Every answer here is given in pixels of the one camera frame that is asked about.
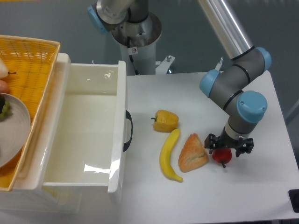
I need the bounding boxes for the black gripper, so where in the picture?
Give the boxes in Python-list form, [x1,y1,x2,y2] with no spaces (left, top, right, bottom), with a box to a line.
[204,133,254,158]

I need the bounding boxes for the red bell pepper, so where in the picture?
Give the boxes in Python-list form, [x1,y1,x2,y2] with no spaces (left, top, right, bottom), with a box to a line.
[212,148,232,168]

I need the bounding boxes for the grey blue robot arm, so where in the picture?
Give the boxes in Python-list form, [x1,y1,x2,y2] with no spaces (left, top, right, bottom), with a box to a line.
[87,0,272,156]

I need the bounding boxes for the yellow bell pepper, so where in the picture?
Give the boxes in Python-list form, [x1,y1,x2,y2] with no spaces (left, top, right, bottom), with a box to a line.
[151,110,179,132]

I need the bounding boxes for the triangular bread pastry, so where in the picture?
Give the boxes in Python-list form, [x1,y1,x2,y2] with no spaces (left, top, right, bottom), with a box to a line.
[178,133,209,173]

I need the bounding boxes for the yellow banana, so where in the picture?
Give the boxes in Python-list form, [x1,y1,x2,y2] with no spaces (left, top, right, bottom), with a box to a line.
[159,128,183,182]

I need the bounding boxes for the black device at table edge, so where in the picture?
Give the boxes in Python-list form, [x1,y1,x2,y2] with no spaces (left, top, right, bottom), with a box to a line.
[288,189,299,213]

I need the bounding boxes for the white plastic drawer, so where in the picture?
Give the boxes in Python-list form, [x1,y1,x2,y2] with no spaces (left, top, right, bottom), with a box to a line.
[43,61,127,194]

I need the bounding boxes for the white drawer cabinet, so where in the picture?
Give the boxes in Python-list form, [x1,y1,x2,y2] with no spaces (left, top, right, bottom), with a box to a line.
[0,54,125,212]

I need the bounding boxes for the yellow woven basket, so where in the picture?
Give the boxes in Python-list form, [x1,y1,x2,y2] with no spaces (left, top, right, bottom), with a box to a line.
[0,35,60,192]

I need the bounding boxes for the grey ceramic plate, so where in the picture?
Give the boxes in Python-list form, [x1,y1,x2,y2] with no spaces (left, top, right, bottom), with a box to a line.
[0,93,31,166]

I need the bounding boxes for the green grapes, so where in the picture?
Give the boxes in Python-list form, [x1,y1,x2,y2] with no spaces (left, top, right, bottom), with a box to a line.
[0,100,13,121]

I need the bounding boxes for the peach fruit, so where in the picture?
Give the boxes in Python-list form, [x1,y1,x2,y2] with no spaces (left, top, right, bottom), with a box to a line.
[0,80,9,93]

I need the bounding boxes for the white pear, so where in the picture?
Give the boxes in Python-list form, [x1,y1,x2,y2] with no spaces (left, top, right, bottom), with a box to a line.
[0,59,16,79]

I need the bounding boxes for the white table mounting bracket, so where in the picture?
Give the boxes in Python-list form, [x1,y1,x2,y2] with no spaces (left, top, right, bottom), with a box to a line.
[156,55,176,75]

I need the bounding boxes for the black drawer handle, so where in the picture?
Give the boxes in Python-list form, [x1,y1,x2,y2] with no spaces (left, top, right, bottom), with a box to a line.
[123,110,133,152]

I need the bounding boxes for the black cable on pedestal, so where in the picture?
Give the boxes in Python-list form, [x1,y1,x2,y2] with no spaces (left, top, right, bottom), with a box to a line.
[127,36,141,76]

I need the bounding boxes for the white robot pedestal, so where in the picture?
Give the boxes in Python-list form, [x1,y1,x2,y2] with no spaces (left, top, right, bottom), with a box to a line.
[112,12,162,76]

